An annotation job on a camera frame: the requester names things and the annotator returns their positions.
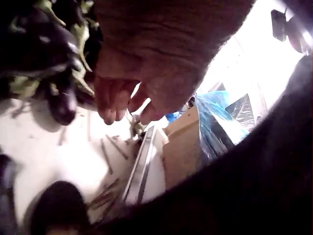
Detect person's left hand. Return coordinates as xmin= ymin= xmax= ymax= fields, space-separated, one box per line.
xmin=94 ymin=0 xmax=256 ymax=126

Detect person's left fingers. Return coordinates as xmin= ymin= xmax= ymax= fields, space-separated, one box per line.
xmin=95 ymin=75 xmax=151 ymax=126

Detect person's left thumb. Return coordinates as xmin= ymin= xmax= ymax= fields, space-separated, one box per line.
xmin=139 ymin=97 xmax=171 ymax=126

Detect green stem piece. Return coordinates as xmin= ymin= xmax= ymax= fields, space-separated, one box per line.
xmin=125 ymin=109 xmax=146 ymax=140

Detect cardboard box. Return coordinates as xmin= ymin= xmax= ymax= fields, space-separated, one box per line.
xmin=162 ymin=107 xmax=204 ymax=190

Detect scattered cut green stems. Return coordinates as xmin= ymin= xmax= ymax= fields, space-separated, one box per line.
xmin=57 ymin=115 xmax=137 ymax=211

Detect blue plastic bag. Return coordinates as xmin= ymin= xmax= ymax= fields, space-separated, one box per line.
xmin=194 ymin=90 xmax=251 ymax=161

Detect pile of eggplants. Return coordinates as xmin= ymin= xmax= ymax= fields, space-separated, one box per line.
xmin=0 ymin=0 xmax=103 ymax=126

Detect dark purple eggplant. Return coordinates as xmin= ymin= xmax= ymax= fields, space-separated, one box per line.
xmin=31 ymin=181 xmax=91 ymax=235

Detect person's body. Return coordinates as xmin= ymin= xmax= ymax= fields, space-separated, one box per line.
xmin=90 ymin=56 xmax=313 ymax=235

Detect metal rail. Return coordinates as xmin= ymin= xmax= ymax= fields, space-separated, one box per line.
xmin=121 ymin=125 xmax=169 ymax=205

